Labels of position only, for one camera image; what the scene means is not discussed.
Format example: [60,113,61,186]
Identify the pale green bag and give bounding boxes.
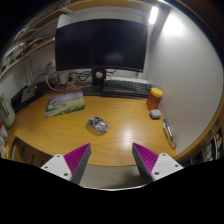
[0,93,17,129]

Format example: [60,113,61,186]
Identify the floral print mouse pad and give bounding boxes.
[43,90,86,119]

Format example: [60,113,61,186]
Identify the black computer monitor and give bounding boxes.
[54,18,149,97]

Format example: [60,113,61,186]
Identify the low bookshelf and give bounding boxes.
[184,123,224,168]

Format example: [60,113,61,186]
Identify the transparent computer mouse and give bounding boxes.
[85,116,110,136]

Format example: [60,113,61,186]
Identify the black desktop stand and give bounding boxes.
[10,81,49,113]

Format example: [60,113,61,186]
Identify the orange jar with yellow lid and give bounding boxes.
[145,87,164,111]

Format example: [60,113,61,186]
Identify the black cable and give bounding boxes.
[68,69,93,83]

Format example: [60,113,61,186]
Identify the silver mini computer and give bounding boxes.
[20,84,37,104]

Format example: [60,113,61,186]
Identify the wooden wall shelf unit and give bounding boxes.
[0,1,74,79]

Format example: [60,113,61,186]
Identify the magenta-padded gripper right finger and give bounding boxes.
[131,142,185,185]

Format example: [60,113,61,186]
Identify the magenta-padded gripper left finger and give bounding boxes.
[40,143,92,185]

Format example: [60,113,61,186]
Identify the black keyboard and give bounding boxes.
[101,78,153,100]

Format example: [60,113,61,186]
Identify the white power strip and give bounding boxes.
[58,71,79,85]

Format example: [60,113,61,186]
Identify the small grey earbuds case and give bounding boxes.
[149,109,163,120]

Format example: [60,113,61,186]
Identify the pens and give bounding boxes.
[162,118,177,150]

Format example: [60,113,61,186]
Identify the wall light bar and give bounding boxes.
[148,5,160,25]

